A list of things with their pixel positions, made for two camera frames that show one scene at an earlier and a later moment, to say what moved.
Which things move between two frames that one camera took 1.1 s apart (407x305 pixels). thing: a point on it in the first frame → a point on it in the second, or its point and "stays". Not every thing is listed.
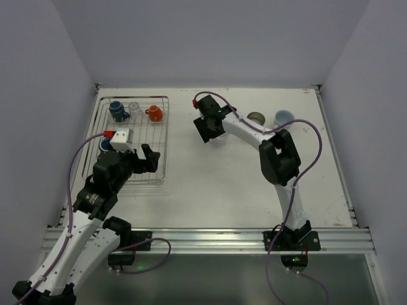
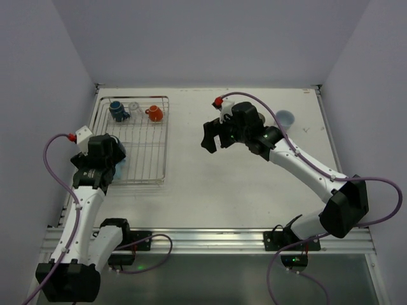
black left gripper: (140, 163) → (117, 152)
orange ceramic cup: (155, 113) stays
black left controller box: (121, 257) stays
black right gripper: (207, 128) → (220, 133)
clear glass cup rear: (135, 114) stays
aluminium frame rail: (239, 241) stays
